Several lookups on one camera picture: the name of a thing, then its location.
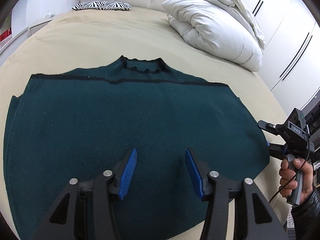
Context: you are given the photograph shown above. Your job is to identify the dark green knit sweater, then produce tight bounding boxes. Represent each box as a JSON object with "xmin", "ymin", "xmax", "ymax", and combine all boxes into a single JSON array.
[{"xmin": 3, "ymin": 57, "xmax": 269, "ymax": 239}]

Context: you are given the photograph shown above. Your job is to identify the person's right hand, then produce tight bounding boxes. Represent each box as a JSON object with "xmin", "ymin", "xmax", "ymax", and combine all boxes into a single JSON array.
[{"xmin": 278, "ymin": 157, "xmax": 315, "ymax": 207}]

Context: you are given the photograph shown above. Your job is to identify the white wardrobe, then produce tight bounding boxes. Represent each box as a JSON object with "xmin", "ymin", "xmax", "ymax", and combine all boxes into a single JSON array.
[{"xmin": 241, "ymin": 0, "xmax": 319, "ymax": 113}]

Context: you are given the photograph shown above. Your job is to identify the white folded duvet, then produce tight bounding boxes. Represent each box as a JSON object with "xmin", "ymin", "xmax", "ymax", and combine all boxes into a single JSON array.
[{"xmin": 162, "ymin": 0, "xmax": 266, "ymax": 72}]

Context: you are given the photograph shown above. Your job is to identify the white bedside table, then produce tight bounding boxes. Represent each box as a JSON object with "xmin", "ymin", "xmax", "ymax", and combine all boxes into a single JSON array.
[{"xmin": 29, "ymin": 18, "xmax": 54, "ymax": 36}]

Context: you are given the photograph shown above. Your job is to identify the red storage box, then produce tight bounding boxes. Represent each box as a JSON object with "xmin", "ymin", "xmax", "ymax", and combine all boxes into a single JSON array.
[{"xmin": 0, "ymin": 28, "xmax": 12, "ymax": 42}]

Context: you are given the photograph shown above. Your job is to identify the zebra print pillow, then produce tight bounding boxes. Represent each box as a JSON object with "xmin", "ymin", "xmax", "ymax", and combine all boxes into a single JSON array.
[{"xmin": 72, "ymin": 1, "xmax": 131, "ymax": 11}]

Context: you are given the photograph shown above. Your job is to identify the black cable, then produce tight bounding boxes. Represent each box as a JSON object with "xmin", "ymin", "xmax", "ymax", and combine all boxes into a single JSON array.
[{"xmin": 268, "ymin": 125, "xmax": 316, "ymax": 203}]

